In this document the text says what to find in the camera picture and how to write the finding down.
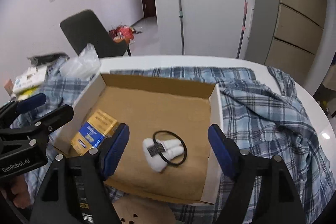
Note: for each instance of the white tissue pack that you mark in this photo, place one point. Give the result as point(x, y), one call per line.
point(33, 77)

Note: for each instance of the blue plaid shirt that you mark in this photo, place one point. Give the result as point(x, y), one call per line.
point(266, 122)

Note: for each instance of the pink cup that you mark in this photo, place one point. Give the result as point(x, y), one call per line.
point(8, 86)

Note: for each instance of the person left hand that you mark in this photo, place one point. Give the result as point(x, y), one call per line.
point(18, 187)

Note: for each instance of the grey bag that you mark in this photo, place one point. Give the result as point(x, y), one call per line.
point(47, 59)

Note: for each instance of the cardboard box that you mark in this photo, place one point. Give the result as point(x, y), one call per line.
point(157, 108)

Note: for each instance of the black Face box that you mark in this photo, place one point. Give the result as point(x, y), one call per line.
point(83, 202)

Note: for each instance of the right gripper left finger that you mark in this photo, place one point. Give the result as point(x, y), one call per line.
point(58, 198)

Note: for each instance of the black chair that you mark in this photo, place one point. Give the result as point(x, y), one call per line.
point(85, 28)

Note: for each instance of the clear plastic bag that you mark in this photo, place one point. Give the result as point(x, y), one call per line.
point(82, 67)

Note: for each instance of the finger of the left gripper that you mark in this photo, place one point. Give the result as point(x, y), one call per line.
point(31, 103)
point(47, 123)

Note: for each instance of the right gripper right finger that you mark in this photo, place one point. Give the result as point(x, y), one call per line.
point(278, 200)

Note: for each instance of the red plastic bag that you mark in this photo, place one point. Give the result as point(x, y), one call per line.
point(122, 32)

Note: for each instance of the gold refrigerator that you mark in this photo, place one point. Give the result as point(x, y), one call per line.
point(286, 34)

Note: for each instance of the gold blue cigarette carton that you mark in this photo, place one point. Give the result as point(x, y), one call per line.
point(94, 131)

